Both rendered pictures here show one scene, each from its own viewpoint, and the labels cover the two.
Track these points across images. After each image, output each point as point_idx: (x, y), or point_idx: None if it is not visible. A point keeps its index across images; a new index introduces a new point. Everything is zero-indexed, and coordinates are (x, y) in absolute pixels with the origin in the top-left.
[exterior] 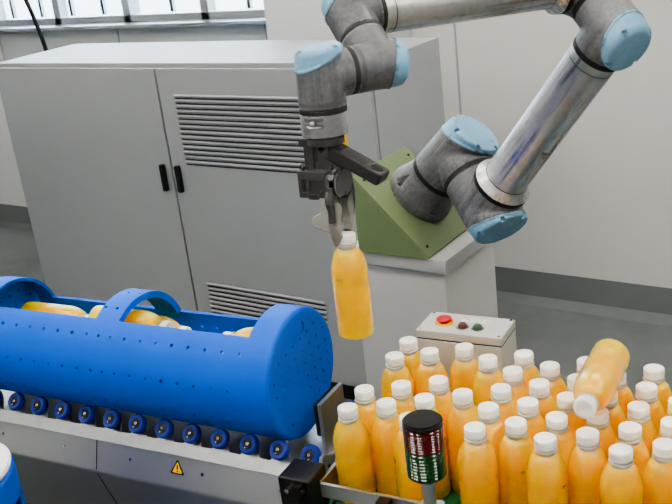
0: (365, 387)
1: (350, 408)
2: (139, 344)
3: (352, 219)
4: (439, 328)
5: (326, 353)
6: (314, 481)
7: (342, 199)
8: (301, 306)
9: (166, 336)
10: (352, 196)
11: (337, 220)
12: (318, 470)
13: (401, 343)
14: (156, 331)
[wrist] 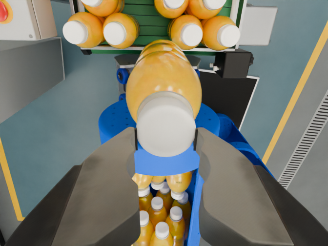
0: (189, 34)
1: (233, 31)
2: (199, 231)
3: (115, 146)
4: (18, 10)
5: (115, 112)
6: (242, 51)
7: (127, 241)
8: (138, 149)
9: (197, 222)
10: (62, 222)
11: (241, 169)
12: (235, 52)
13: (83, 37)
14: (194, 232)
